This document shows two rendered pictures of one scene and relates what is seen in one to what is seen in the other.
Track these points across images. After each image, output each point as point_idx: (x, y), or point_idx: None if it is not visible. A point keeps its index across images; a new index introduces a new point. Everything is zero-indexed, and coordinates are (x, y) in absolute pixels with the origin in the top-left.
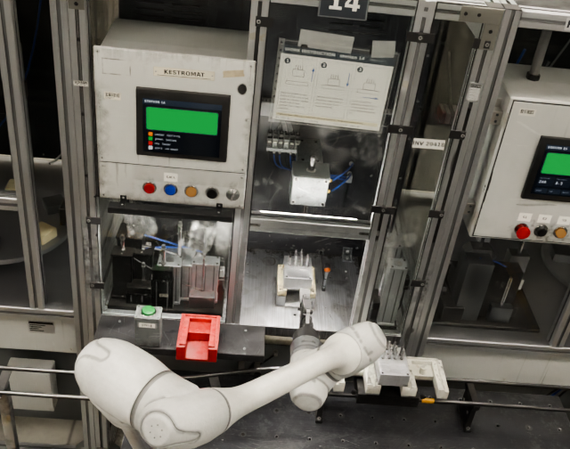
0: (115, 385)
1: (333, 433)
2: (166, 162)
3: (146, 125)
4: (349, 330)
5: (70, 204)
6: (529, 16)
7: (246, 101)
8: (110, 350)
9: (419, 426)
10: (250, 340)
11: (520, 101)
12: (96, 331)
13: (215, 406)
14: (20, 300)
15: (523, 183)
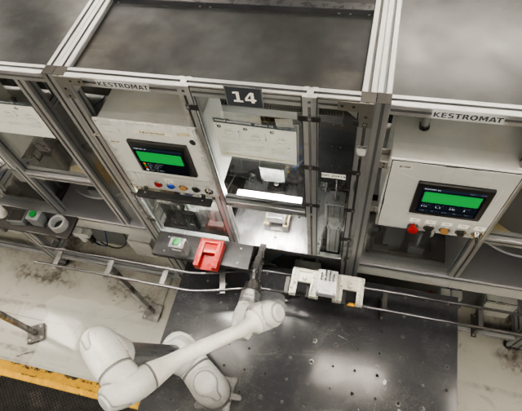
0: (90, 367)
1: (293, 311)
2: (162, 174)
3: (139, 159)
4: (258, 309)
5: (120, 186)
6: (398, 108)
7: (197, 148)
8: (90, 343)
9: (350, 311)
10: (242, 257)
11: (398, 160)
12: (155, 244)
13: (142, 385)
14: (117, 218)
15: (409, 203)
